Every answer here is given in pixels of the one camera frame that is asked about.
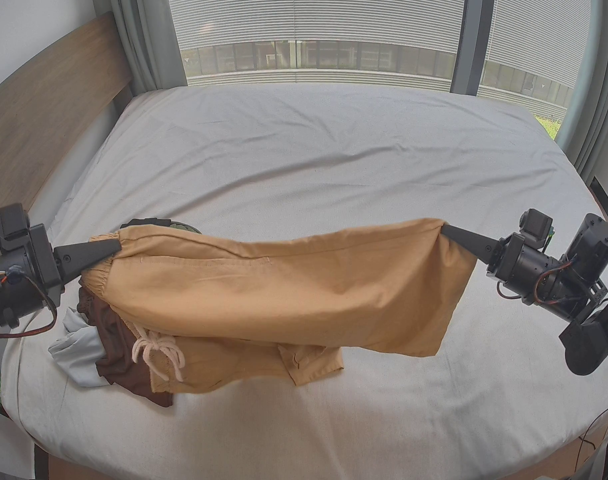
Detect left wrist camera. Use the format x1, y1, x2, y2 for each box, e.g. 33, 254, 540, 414
0, 206, 33, 255

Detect tan shorts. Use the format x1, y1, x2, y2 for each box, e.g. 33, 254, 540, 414
79, 216, 480, 394

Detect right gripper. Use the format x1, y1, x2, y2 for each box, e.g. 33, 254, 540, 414
485, 233, 560, 305

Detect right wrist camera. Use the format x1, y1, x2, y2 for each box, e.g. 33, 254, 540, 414
519, 209, 555, 249

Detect bed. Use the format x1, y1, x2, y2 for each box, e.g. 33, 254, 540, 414
0, 12, 608, 480

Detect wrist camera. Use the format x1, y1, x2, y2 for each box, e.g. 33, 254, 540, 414
0, 206, 33, 255
519, 209, 555, 249

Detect brown shorts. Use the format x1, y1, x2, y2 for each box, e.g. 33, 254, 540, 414
76, 288, 174, 408

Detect black garment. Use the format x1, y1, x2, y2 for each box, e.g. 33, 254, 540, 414
121, 217, 172, 229

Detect window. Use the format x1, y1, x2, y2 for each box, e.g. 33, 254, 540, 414
165, 0, 594, 128

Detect pale grey garment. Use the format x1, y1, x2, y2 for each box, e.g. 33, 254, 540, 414
48, 307, 109, 389

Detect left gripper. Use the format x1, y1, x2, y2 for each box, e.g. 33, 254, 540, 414
0, 224, 65, 331

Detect grey-green curtain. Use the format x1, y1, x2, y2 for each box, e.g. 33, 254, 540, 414
89, 0, 188, 96
554, 0, 608, 181

